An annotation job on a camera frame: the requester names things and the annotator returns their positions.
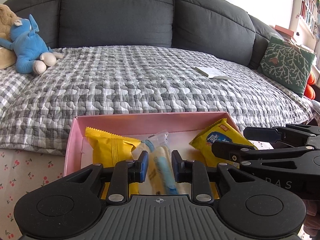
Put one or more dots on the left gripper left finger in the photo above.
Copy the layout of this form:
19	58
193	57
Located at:
122	175

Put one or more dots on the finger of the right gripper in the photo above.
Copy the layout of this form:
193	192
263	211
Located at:
286	135
238	152

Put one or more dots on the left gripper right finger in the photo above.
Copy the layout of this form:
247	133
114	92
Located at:
195	173

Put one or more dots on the blue white roll packet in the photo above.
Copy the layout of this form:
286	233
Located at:
160	178

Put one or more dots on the yellow blue biscuit packet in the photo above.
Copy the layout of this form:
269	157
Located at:
221	130

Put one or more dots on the yellow ridged snack packet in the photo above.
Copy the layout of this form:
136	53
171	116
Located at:
109	149

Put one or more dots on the pink cardboard box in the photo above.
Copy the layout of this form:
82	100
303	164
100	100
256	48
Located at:
182	128

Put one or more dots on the orange cushion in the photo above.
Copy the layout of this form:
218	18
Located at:
309	92

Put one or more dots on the green patterned cushion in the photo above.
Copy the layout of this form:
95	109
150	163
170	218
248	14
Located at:
287	64

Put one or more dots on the white paper pad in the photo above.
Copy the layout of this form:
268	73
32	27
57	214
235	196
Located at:
212	73

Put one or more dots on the bookshelf with books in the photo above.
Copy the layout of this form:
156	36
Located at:
303	30

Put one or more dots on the cherry print tablecloth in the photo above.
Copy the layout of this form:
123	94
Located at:
22	172

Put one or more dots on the grey checkered quilt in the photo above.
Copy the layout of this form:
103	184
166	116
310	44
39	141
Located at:
37	110

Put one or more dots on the blue plush toy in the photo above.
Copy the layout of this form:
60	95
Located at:
33	55

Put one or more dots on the dark grey sofa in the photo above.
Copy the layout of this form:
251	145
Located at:
214	27

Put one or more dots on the beige fleece blanket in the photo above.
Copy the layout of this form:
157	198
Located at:
8	17

